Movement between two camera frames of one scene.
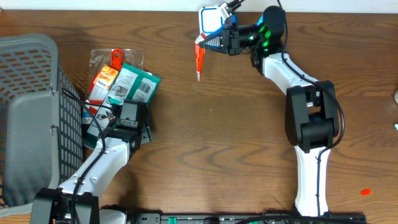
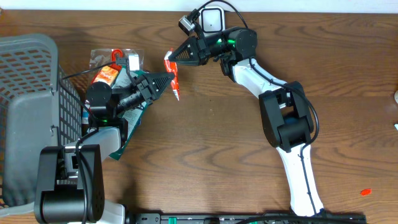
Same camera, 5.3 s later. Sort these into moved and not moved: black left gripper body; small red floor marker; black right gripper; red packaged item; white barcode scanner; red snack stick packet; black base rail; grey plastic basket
Moved: black right gripper; black left gripper body; red snack stick packet
Not moved: white barcode scanner; small red floor marker; grey plastic basket; red packaged item; black base rail
